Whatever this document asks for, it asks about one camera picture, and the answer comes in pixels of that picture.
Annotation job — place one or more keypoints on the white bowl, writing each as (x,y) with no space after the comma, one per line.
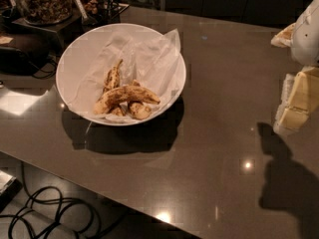
(77,58)

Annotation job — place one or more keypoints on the large spotted banana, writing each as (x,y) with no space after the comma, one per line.
(123,94)

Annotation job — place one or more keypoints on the white paper liner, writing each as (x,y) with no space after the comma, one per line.
(150,60)

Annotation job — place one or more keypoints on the glass jar of nuts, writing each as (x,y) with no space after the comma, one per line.
(45,12)

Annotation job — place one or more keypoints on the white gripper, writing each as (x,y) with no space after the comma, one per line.
(306,34)

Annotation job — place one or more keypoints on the short spotted banana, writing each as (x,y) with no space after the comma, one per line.
(139,111)

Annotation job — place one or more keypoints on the small banana piece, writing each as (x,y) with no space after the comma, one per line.
(118,111)

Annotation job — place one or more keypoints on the black device with cable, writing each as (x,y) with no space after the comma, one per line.
(26,55)

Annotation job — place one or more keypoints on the upright spotted banana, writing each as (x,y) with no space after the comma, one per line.
(112,80)

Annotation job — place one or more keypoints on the box at floor edge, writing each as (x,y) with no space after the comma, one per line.
(9,188)

